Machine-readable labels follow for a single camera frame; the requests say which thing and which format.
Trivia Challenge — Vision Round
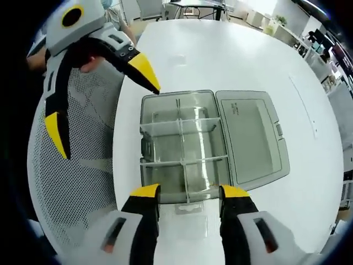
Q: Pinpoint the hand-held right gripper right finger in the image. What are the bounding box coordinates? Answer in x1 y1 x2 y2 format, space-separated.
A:
219 184 307 265

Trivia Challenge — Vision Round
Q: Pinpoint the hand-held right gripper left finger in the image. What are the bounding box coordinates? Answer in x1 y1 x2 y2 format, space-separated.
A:
82 183 162 265

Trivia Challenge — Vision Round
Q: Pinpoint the transparent grey guide fixture box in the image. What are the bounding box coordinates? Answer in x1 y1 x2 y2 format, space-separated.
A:
139 89 291 204

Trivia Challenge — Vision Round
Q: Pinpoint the long clear plastic divider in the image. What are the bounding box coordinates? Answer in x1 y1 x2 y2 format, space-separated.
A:
176 98 192 204

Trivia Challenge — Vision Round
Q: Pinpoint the person's left hand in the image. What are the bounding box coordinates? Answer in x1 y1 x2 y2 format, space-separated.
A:
79 55 104 74

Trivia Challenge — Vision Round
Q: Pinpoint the white mesh office chair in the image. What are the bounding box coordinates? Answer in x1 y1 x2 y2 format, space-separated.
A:
26 65 126 251

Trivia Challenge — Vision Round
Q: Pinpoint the white low cabinet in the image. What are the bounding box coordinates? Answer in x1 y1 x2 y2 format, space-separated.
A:
245 10 304 47

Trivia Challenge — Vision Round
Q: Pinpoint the black frame desk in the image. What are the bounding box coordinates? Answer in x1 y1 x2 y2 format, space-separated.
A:
162 0 229 22

